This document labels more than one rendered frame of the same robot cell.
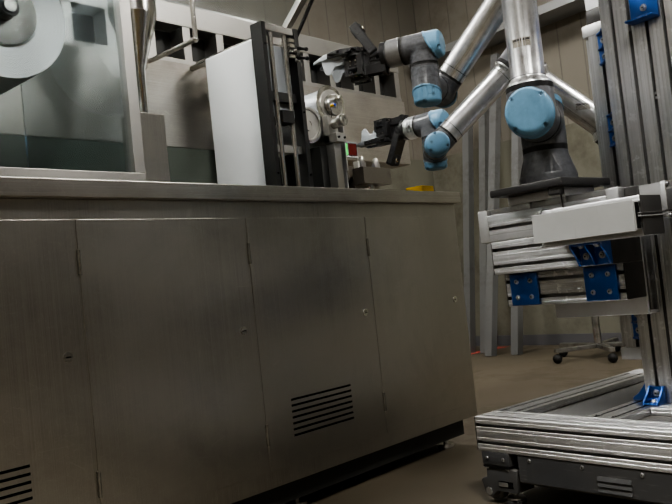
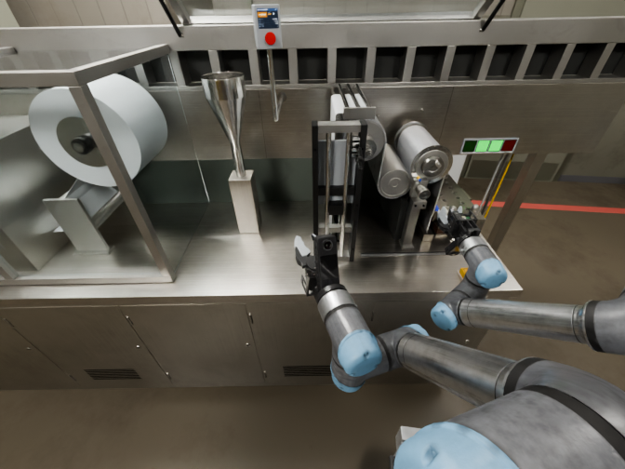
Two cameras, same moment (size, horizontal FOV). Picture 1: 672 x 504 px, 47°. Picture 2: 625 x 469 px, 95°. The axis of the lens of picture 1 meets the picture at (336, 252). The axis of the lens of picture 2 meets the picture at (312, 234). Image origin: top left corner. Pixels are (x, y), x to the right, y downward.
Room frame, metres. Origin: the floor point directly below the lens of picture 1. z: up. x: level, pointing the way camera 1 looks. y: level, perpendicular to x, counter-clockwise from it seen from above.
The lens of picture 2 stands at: (1.78, -0.46, 1.71)
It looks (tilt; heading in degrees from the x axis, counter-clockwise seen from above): 39 degrees down; 48
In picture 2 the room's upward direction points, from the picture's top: 1 degrees counter-clockwise
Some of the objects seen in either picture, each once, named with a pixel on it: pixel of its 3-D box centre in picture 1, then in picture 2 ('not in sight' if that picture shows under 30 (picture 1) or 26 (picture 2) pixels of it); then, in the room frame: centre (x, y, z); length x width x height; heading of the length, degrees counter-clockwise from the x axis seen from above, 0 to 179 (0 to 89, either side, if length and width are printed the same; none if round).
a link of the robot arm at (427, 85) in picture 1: (428, 85); (356, 362); (2.05, -0.29, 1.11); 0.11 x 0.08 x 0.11; 156
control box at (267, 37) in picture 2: not in sight; (267, 27); (2.35, 0.35, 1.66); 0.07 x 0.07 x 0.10; 64
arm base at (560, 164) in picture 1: (546, 165); not in sight; (2.04, -0.58, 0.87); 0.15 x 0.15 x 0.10
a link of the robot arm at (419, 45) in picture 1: (422, 48); (352, 340); (2.03, -0.28, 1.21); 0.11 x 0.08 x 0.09; 66
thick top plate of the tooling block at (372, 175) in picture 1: (337, 184); (445, 199); (2.98, -0.03, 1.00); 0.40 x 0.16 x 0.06; 48
